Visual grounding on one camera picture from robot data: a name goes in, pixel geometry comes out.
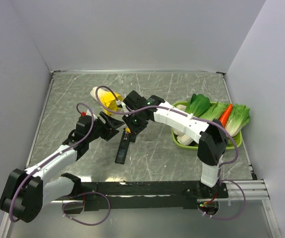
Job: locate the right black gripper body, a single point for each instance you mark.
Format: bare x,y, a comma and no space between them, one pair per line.
136,123

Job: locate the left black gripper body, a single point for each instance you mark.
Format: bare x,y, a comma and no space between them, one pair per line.
101,129

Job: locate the black remote control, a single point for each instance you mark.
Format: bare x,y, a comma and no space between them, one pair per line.
122,150

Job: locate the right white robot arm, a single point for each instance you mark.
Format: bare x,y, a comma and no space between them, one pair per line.
211,139

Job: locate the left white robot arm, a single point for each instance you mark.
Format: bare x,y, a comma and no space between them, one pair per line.
27,191

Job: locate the yellow toy cabbage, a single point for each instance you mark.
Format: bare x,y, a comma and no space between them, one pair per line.
109,101

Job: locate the dark green bok choy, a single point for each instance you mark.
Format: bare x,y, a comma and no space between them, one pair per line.
197,105

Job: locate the light green napa cabbage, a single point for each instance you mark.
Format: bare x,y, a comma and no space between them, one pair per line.
215,111

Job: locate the orange toy carrot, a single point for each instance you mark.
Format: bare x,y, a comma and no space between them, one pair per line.
224,117

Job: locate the green lettuce toy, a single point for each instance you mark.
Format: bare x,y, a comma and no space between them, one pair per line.
238,118

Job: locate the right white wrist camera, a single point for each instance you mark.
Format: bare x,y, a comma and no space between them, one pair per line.
121,105

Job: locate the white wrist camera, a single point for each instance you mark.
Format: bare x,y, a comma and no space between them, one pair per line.
121,105
86,113

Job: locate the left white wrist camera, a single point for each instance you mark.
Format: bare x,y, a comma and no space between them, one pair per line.
86,113

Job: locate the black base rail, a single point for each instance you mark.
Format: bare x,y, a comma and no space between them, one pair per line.
155,194

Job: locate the aluminium frame rail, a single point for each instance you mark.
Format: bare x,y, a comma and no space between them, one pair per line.
252,189

